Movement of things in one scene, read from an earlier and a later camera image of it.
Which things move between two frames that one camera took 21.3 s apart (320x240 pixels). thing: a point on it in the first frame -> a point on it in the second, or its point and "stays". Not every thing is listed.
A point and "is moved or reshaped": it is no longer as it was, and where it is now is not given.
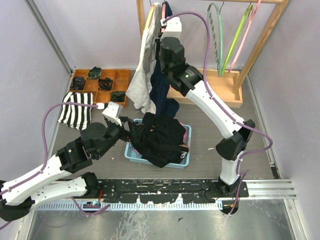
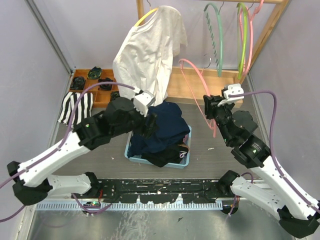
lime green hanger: (237, 38) -> (245, 39)
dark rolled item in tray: (77, 83) stays
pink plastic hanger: (244, 35) is moved or reshaped
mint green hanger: (219, 62) is moved or reshaped
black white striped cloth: (77, 117) stays
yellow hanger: (149, 16) -> (138, 21)
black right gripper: (157, 40) -> (211, 104)
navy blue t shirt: (165, 103) -> (171, 127)
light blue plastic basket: (133, 153) stays
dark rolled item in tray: (94, 73) stays
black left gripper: (136, 129) -> (145, 129)
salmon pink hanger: (164, 10) is moved or reshaped
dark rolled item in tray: (105, 84) stays
